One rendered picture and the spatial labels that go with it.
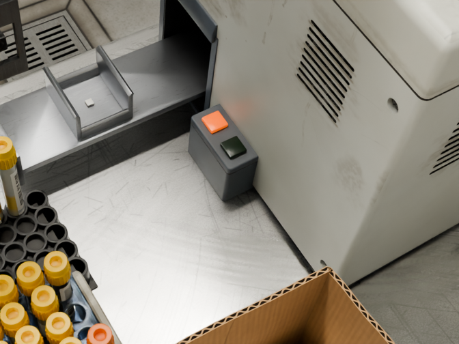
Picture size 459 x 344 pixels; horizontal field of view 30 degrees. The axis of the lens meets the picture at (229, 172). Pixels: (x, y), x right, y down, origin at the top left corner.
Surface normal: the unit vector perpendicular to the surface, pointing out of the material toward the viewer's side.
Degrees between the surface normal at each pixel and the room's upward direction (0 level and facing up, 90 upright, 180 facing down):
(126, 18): 0
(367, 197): 90
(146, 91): 0
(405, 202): 90
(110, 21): 0
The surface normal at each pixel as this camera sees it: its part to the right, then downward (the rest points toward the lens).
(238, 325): 0.52, 0.67
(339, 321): -0.81, 0.43
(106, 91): 0.10, -0.53
